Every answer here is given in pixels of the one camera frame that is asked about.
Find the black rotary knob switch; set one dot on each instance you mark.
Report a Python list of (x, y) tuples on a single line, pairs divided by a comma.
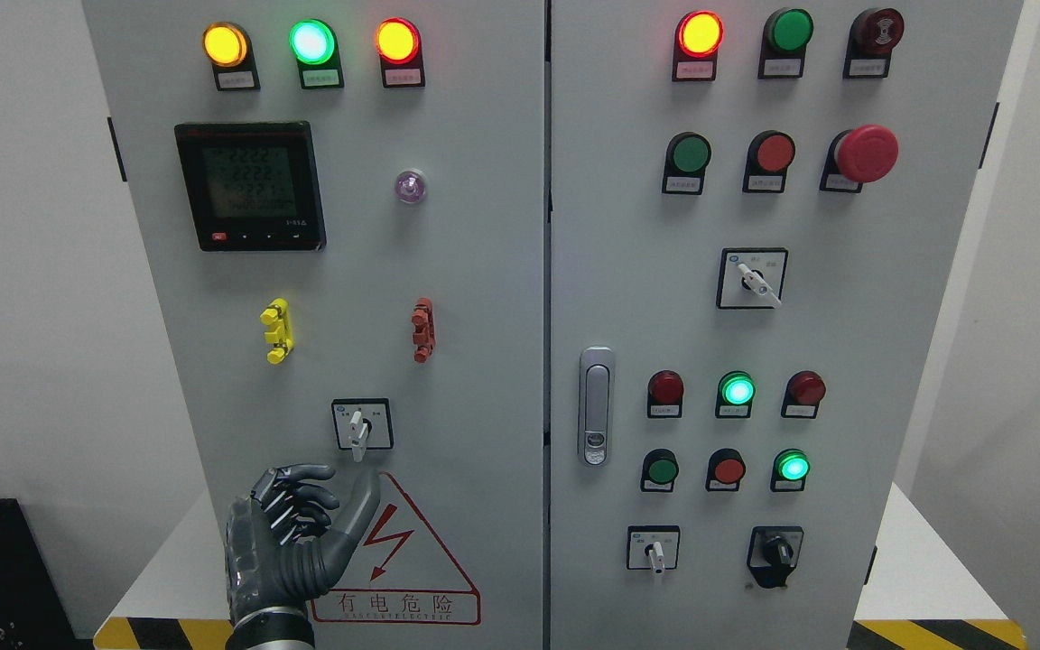
[(773, 553)]

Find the green lit button lower right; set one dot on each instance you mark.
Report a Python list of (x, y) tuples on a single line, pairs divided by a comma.
[(789, 471)]

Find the yellow terminal connector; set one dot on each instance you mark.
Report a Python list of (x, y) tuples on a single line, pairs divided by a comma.
[(278, 330)]

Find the clear white indicator lamp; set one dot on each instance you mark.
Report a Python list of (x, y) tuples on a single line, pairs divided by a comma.
[(411, 186)]

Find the green push button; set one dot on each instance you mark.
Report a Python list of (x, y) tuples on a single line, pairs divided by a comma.
[(784, 38), (659, 470)]

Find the green push button second row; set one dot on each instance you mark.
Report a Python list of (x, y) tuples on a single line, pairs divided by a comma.
[(685, 162)]

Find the white rotary switch upper right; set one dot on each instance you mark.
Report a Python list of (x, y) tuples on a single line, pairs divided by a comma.
[(751, 278)]

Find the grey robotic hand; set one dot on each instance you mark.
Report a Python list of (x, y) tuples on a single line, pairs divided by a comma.
[(290, 540)]

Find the white rotary switch bottom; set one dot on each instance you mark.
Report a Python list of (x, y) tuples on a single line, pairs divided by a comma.
[(653, 548)]

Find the grey cabinet door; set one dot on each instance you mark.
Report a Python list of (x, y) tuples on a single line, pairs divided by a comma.
[(637, 271), (468, 424)]

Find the red emergency stop mushroom button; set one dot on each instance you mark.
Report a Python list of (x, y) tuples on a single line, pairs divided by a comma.
[(857, 156)]

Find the dark red indicator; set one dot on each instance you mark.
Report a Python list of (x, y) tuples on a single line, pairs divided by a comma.
[(803, 395), (664, 395)]

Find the red terminal connector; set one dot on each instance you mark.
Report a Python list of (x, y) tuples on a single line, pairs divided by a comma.
[(424, 333)]

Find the red lit indicator right door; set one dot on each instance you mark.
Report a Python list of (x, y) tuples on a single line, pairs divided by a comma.
[(696, 44)]

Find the dark red indicator right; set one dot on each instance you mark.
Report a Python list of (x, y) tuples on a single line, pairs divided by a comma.
[(803, 395)]

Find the green lit indicator middle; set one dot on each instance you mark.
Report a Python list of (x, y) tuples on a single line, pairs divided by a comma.
[(735, 396)]

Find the white platform with hazard stripes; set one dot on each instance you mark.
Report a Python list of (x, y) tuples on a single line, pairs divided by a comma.
[(918, 596)]

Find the green push button top right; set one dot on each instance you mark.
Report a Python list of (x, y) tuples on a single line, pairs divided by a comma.
[(784, 38)]

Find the green push button lower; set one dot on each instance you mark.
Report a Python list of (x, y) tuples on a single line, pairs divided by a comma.
[(659, 470)]

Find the yellow indicator light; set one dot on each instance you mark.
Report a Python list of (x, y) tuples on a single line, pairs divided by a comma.
[(231, 57)]

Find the white rotary selector switch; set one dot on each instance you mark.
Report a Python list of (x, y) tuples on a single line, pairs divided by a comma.
[(362, 425)]

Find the red push button second row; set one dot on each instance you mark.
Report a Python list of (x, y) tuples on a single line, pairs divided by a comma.
[(768, 158)]

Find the red electric hazard warning sticker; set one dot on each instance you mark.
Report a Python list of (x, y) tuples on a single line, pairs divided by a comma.
[(401, 573)]

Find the grey right cabinet door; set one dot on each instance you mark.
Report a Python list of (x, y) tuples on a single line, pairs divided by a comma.
[(637, 271)]

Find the red indicator light top left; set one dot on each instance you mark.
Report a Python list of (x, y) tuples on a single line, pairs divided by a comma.
[(400, 51)]

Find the grey left cabinet door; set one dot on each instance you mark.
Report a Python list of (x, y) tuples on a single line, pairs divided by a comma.
[(468, 424)]

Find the silver cabinet door handle lock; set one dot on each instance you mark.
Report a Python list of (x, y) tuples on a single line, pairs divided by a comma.
[(595, 390)]

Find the red push button lower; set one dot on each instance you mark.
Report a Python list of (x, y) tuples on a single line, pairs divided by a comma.
[(725, 469)]

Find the dark red buzzer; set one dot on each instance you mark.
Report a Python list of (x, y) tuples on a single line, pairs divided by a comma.
[(873, 35)]

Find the green indicator light top left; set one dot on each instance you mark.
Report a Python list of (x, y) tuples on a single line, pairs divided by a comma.
[(316, 51)]

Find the black digital power meter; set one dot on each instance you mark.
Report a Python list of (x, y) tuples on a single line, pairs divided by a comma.
[(252, 186)]

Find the robot forearm silver black wrist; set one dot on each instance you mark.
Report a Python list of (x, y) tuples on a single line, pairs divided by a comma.
[(273, 628)]

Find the dark red indicator left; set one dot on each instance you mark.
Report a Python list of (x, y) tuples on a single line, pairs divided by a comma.
[(664, 395)]

